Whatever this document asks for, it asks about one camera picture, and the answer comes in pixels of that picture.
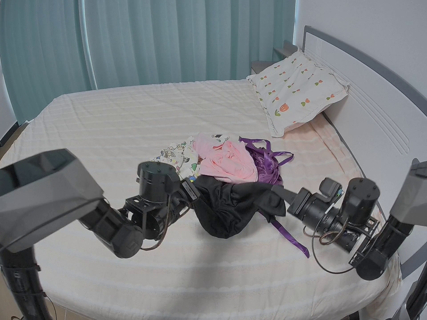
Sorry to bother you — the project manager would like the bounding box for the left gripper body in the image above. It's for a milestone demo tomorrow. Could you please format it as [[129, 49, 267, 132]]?
[[168, 179, 201, 219]]

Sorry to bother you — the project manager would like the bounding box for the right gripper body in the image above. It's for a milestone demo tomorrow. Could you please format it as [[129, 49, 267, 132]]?
[[287, 187, 345, 236]]

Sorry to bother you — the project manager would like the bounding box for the black T-shirt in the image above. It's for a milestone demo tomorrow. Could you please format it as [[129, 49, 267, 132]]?
[[192, 175, 288, 240]]

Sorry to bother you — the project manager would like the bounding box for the bed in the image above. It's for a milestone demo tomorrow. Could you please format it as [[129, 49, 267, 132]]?
[[0, 25, 427, 320]]

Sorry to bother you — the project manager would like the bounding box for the white printed pyjama garment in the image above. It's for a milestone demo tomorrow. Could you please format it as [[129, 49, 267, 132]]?
[[151, 137, 202, 182]]

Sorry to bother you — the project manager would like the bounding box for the pink garment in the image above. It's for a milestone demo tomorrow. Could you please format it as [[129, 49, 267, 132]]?
[[195, 132, 259, 184]]

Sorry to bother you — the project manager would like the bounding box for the purple garment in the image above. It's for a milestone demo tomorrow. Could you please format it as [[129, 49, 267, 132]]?
[[240, 137, 311, 259]]

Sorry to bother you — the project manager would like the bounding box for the white printed pillow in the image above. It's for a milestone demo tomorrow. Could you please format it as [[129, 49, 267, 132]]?
[[246, 50, 350, 137]]

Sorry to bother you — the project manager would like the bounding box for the grey bedside table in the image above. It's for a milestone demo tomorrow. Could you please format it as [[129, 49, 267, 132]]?
[[251, 40, 302, 74]]

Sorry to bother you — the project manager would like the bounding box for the blue-green curtain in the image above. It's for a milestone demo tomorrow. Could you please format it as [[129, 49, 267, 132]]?
[[0, 0, 97, 126], [82, 0, 297, 91]]

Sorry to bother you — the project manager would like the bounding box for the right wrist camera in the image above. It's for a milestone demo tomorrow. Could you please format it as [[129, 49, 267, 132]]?
[[320, 178, 344, 203]]

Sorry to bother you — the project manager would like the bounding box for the black cable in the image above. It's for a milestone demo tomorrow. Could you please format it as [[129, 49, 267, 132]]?
[[311, 232, 356, 274], [140, 224, 169, 251]]

